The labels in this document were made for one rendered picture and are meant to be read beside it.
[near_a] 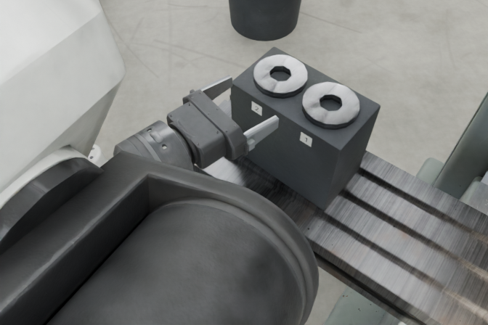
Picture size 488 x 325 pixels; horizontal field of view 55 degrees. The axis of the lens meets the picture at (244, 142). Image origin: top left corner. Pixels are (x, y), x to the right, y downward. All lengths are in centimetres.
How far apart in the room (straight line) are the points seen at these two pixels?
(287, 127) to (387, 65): 187
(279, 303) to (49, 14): 14
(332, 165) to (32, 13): 61
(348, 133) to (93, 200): 57
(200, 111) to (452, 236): 50
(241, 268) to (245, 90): 61
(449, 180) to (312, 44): 149
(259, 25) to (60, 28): 238
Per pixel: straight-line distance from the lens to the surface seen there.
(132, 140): 62
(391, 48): 270
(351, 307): 163
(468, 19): 305
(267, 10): 249
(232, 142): 62
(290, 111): 75
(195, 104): 66
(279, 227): 21
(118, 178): 22
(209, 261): 19
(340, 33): 274
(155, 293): 17
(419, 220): 90
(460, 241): 91
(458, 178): 131
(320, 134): 73
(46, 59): 19
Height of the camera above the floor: 172
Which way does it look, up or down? 53 degrees down
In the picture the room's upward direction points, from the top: straight up
